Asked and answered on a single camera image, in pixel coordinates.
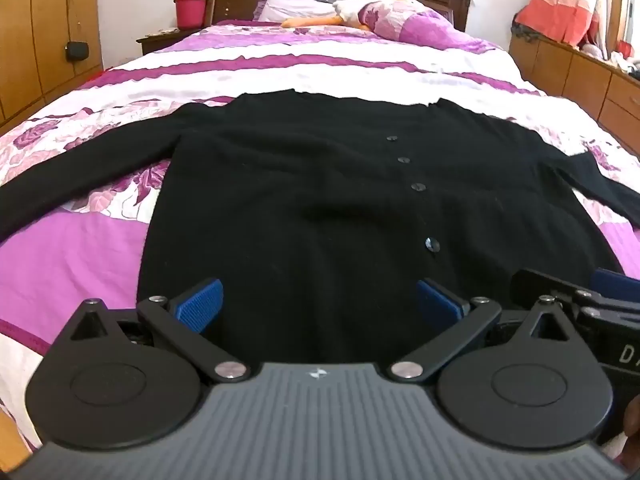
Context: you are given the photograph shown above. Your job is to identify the purple floral pillows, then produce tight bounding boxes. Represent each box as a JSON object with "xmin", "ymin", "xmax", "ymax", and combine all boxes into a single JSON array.
[{"xmin": 359, "ymin": 0, "xmax": 502, "ymax": 52}]

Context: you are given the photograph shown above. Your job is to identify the clothes pile on cabinet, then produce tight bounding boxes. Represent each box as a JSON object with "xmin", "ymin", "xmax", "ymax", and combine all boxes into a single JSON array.
[{"xmin": 580, "ymin": 39, "xmax": 640, "ymax": 82}]

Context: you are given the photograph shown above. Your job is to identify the low wooden cabinet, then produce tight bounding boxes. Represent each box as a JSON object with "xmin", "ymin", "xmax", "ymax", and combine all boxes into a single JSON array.
[{"xmin": 508, "ymin": 25, "xmax": 640, "ymax": 157}]

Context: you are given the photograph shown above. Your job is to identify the person's right hand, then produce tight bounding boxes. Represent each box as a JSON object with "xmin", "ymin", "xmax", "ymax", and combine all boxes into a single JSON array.
[{"xmin": 621, "ymin": 396, "xmax": 640, "ymax": 467}]

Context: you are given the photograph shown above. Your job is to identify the lilac pillow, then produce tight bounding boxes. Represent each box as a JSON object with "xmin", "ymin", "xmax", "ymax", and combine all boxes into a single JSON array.
[{"xmin": 252, "ymin": 0, "xmax": 342, "ymax": 24}]

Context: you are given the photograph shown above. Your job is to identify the wooden wardrobe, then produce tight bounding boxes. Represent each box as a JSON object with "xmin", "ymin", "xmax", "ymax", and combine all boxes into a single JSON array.
[{"xmin": 0, "ymin": 0, "xmax": 104, "ymax": 135}]

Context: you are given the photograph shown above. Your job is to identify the floral curtain with orange hem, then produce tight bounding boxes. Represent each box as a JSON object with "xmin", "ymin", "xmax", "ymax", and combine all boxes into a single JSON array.
[{"xmin": 515, "ymin": 0, "xmax": 609, "ymax": 49}]

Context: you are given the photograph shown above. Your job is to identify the purple floral bed quilt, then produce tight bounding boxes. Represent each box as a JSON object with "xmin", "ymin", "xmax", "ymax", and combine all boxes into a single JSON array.
[{"xmin": 0, "ymin": 18, "xmax": 640, "ymax": 456}]

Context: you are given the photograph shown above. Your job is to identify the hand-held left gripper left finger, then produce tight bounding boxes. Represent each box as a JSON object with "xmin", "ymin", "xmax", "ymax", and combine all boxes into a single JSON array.
[{"xmin": 67, "ymin": 277, "xmax": 251, "ymax": 384}]

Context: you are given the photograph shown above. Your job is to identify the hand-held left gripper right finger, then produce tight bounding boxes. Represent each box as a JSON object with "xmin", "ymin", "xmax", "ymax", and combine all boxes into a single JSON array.
[{"xmin": 389, "ymin": 278, "xmax": 575, "ymax": 384}]

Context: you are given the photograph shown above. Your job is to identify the white and orange plush toy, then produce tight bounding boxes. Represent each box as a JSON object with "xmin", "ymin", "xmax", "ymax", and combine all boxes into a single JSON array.
[{"xmin": 280, "ymin": 0, "xmax": 417, "ymax": 29}]

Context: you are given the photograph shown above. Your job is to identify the small black hanging bag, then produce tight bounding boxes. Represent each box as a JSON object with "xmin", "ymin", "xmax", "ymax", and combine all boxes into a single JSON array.
[{"xmin": 63, "ymin": 40, "xmax": 90, "ymax": 64}]

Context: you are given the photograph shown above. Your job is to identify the red plastic bucket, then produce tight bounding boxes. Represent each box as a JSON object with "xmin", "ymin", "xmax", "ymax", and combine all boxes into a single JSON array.
[{"xmin": 173, "ymin": 0, "xmax": 209, "ymax": 31}]

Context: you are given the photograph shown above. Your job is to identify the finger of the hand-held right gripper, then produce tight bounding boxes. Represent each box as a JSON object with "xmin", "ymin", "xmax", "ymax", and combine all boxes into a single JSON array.
[
  {"xmin": 592, "ymin": 267, "xmax": 640, "ymax": 307},
  {"xmin": 510, "ymin": 268, "xmax": 601, "ymax": 312}
]

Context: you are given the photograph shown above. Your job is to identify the black button cardigan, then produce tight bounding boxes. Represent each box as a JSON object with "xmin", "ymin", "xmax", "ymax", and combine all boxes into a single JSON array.
[{"xmin": 0, "ymin": 88, "xmax": 640, "ymax": 367}]

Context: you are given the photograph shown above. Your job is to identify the dark wooden nightstand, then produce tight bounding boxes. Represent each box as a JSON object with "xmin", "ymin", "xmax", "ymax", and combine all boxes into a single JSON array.
[{"xmin": 136, "ymin": 27, "xmax": 202, "ymax": 57}]

